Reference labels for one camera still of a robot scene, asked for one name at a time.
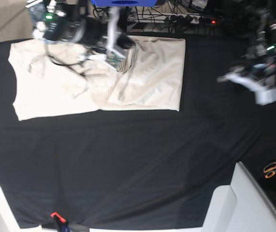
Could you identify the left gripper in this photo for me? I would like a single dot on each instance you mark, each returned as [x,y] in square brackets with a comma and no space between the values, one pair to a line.
[260,71]

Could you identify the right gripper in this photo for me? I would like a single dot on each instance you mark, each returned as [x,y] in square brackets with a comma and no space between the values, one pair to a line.
[95,35]

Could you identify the cream white T-shirt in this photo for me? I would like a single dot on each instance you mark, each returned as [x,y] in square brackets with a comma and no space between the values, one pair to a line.
[150,78]

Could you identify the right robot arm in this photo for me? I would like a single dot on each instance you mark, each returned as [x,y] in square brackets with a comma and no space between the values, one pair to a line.
[57,21]

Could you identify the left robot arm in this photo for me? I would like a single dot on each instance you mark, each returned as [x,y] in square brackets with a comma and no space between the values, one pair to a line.
[263,43]

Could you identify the white power strip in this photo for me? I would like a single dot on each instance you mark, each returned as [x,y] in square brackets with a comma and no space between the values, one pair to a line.
[141,17]

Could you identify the blue plastic box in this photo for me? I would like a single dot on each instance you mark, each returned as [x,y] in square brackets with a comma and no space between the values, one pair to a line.
[124,3]

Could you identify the black table cloth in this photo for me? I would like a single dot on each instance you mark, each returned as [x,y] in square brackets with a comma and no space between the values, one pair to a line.
[137,170]

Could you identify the red clip at table edge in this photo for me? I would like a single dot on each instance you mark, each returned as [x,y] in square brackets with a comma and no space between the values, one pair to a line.
[57,217]

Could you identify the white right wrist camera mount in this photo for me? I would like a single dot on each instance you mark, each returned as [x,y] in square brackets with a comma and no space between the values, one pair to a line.
[114,54]

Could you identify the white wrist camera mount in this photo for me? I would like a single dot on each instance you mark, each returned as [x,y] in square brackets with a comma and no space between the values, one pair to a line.
[114,54]
[264,95]

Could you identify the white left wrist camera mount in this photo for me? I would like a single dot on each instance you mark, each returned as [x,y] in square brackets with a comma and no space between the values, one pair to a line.
[264,95]

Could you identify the orange handled scissors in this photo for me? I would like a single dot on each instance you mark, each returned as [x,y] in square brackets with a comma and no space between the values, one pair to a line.
[270,170]

